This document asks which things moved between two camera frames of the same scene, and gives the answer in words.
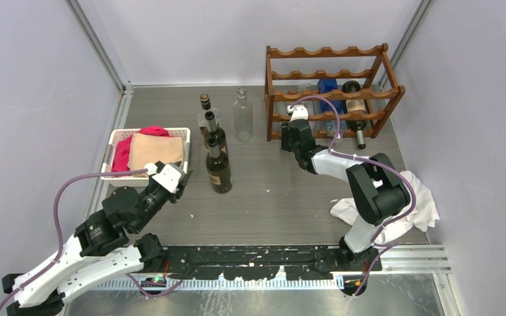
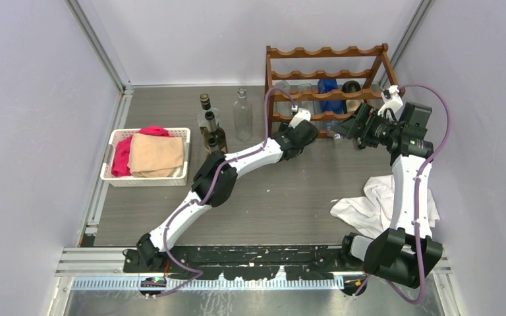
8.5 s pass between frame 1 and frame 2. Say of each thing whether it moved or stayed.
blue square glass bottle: stayed
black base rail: stayed
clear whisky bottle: stayed
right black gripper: moved
